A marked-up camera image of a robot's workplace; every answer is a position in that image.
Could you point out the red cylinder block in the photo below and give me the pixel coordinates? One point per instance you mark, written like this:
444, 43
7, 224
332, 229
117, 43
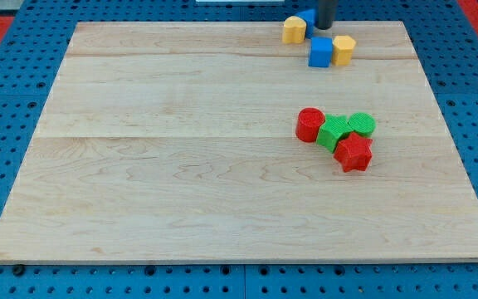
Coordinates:
308, 123

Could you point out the green cylinder block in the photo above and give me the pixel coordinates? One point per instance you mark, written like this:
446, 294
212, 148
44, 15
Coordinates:
362, 123

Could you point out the red star block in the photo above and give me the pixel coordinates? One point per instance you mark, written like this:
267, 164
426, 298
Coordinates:
354, 152

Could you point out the yellow heart block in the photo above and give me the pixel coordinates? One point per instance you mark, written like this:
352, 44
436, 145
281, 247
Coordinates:
293, 30

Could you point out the blue triangle block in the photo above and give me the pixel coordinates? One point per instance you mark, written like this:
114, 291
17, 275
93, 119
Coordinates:
309, 17

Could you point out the yellow hexagon block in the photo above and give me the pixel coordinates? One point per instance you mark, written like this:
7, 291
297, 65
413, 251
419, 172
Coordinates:
343, 49

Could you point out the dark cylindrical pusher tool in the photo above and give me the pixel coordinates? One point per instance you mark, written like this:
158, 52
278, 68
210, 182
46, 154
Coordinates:
325, 13

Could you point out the blue cube block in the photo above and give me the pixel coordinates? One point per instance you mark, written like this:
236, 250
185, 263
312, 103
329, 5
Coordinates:
321, 50

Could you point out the green star block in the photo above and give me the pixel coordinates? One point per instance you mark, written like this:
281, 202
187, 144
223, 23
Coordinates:
334, 129

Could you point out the light wooden board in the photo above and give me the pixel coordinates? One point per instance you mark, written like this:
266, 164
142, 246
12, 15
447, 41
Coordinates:
174, 143

